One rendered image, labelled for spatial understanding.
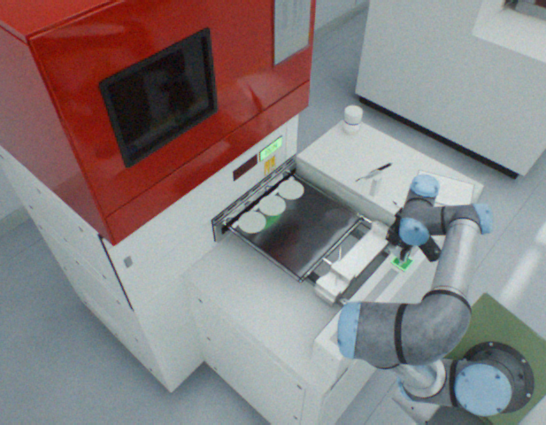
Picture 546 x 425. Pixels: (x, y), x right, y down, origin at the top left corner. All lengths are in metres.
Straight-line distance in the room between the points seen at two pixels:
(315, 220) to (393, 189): 0.31
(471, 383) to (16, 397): 2.01
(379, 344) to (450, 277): 0.21
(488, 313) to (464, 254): 0.44
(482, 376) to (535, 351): 0.25
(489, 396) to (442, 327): 0.40
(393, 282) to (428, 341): 0.63
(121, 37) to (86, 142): 0.23
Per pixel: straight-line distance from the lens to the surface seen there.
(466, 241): 1.14
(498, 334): 1.52
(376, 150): 1.93
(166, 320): 1.84
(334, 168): 1.83
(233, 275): 1.68
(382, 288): 1.53
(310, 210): 1.76
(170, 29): 1.10
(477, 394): 1.31
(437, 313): 0.94
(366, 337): 0.96
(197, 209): 1.55
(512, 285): 2.94
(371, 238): 1.73
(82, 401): 2.51
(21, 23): 0.98
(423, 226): 1.25
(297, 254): 1.63
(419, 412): 1.54
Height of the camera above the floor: 2.23
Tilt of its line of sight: 49 degrees down
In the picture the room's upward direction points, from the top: 1 degrees clockwise
